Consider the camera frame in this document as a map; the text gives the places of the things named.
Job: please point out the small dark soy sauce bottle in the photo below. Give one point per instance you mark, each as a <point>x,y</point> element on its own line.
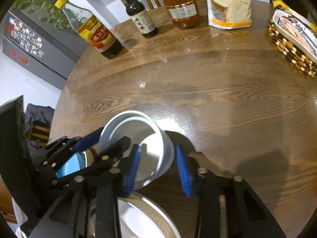
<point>140,17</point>

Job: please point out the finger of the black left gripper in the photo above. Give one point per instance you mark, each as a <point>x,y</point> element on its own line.
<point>60,151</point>
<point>103,162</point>

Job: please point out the bag of sliced buns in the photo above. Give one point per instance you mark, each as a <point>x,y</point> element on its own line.
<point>229,14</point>

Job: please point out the blue ceramic bowl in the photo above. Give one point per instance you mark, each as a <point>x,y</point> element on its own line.
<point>74,164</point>

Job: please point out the green potted plant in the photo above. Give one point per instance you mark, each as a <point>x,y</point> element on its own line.
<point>46,10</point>

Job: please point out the grey refrigerator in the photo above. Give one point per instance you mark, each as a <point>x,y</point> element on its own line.
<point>44,50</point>

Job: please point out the square blue patterned plate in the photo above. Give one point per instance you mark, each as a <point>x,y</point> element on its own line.
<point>89,156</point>

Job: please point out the wooden bead trivet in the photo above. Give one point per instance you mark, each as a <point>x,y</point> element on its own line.
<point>291,52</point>

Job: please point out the small white round bowl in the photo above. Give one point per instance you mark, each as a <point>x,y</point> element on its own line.
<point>157,149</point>

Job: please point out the dark striped chair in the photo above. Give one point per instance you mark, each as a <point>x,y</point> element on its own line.
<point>38,122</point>

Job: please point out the orange red sauce bottle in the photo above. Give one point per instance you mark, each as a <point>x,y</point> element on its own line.
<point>183,13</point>

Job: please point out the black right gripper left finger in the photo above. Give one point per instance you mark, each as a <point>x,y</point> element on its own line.
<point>87,204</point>

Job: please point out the large vinegar bottle yellow cap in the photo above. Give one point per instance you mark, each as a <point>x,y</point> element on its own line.
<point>91,29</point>

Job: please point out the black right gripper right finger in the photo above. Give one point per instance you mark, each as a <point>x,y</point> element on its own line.
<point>246,214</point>

